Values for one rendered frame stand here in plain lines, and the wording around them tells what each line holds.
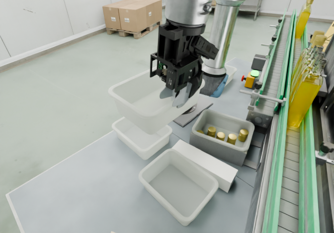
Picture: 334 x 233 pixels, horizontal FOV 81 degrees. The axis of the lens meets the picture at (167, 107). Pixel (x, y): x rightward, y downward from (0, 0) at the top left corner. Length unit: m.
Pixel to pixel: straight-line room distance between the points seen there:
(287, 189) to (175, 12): 0.55
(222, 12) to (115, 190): 0.73
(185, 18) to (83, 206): 0.64
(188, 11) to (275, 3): 6.49
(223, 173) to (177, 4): 0.56
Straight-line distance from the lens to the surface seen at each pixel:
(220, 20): 0.81
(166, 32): 0.34
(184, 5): 0.33
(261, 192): 0.65
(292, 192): 0.68
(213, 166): 0.74
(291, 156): 0.77
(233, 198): 0.76
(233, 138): 0.84
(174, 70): 0.36
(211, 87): 0.89
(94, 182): 0.80
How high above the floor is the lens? 1.40
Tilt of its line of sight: 38 degrees down
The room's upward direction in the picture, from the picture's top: straight up
